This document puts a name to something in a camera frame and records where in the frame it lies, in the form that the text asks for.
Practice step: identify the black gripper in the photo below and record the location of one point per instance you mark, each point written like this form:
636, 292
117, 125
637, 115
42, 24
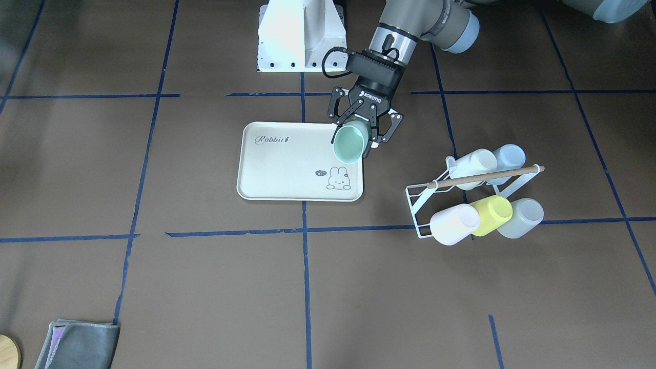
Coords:
375, 93

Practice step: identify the green cup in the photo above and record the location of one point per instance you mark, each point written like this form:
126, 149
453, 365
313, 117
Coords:
350, 141

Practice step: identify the cream rabbit tray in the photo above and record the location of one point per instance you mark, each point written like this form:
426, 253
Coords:
295, 161

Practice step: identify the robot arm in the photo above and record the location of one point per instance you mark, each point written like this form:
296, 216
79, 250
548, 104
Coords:
510, 65

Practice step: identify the white cup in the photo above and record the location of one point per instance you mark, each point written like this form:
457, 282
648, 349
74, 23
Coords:
480, 161

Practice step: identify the pink cup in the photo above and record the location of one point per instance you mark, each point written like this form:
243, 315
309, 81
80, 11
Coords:
452, 225

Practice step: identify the blue cup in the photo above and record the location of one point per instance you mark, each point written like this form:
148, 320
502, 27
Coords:
509, 157

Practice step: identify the yellow cup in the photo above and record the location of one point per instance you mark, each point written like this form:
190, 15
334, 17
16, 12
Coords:
494, 211

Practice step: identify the grey cup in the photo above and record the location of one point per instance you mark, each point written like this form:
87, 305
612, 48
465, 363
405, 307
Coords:
527, 214

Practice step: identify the grey folded cloth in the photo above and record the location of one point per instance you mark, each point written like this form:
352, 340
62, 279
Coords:
78, 344

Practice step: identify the wooden mug tree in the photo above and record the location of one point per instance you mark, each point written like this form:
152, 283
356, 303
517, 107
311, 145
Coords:
10, 353

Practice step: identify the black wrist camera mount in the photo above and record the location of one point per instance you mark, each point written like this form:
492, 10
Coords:
372, 71

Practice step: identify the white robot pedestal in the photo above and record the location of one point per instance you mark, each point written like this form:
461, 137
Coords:
294, 36

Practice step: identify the white wire cup rack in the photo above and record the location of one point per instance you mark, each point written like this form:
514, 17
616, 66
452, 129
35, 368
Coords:
505, 183

